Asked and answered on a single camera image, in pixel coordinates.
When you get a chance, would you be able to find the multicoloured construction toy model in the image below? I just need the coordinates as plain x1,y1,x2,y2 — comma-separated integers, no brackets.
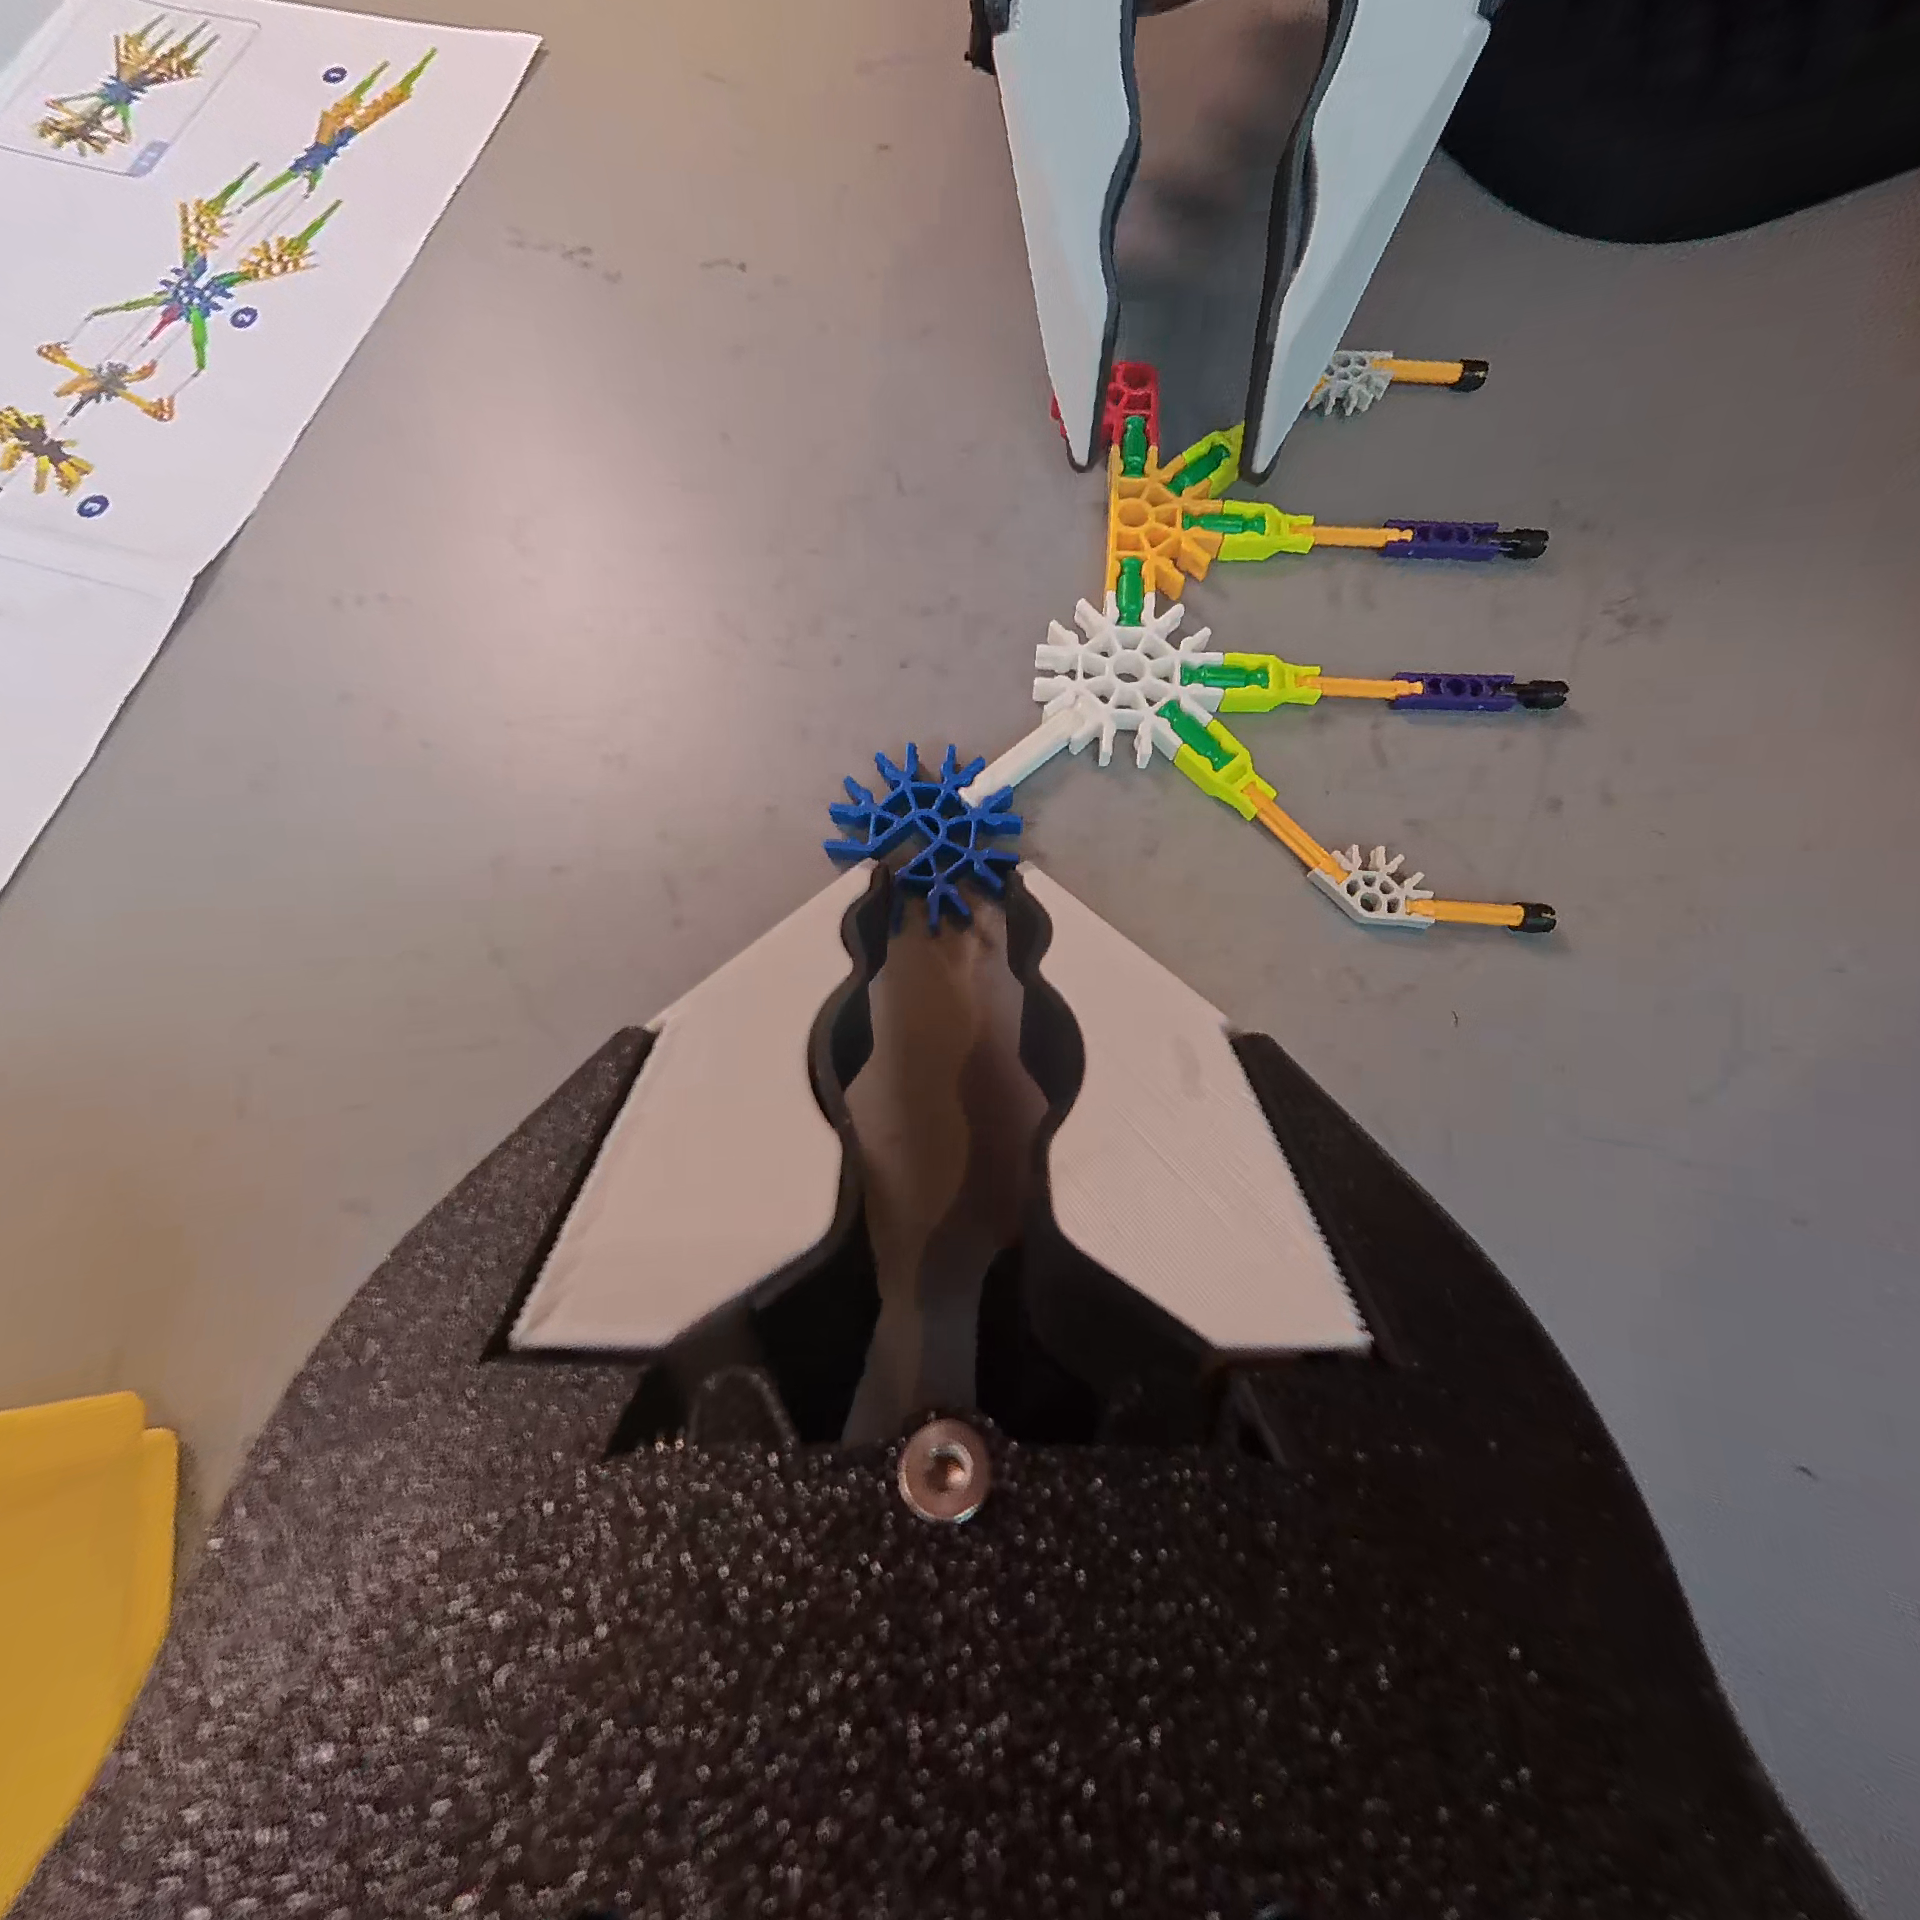
1047,350,1573,940

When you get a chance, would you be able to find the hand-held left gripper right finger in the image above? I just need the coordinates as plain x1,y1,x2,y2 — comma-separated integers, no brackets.
988,862,1382,1441

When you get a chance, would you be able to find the yellow plastic bin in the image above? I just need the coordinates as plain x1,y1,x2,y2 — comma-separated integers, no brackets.
0,1390,181,1895

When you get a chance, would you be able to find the white instruction sheet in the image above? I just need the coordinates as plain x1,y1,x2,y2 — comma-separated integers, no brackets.
0,0,547,897

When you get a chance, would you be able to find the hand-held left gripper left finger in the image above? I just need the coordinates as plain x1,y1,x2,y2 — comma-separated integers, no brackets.
509,862,896,1444

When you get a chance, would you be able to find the grey desk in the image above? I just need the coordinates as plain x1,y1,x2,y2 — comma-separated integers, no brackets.
0,0,1920,1920

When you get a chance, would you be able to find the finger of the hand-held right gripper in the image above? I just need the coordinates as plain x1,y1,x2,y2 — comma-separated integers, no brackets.
1240,0,1497,482
995,0,1153,477

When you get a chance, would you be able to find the blue snowflake connector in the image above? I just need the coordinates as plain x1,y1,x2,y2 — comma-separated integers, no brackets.
821,744,1025,929

